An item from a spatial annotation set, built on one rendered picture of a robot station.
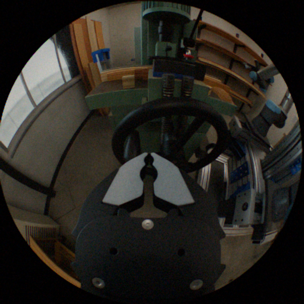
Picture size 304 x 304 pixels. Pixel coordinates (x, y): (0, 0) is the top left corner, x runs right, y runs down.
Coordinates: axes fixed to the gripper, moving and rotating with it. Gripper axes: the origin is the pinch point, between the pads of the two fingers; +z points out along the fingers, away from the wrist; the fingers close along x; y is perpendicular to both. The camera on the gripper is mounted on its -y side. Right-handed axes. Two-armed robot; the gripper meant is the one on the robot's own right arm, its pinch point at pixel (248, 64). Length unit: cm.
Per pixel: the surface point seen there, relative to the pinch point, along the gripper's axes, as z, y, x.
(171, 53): -56, 10, -81
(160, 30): -53, 0, -84
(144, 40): -35, 0, -93
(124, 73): -55, 17, -101
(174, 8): -60, -9, -78
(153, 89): -78, 19, -86
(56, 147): -63, 67, -228
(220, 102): -65, 26, -62
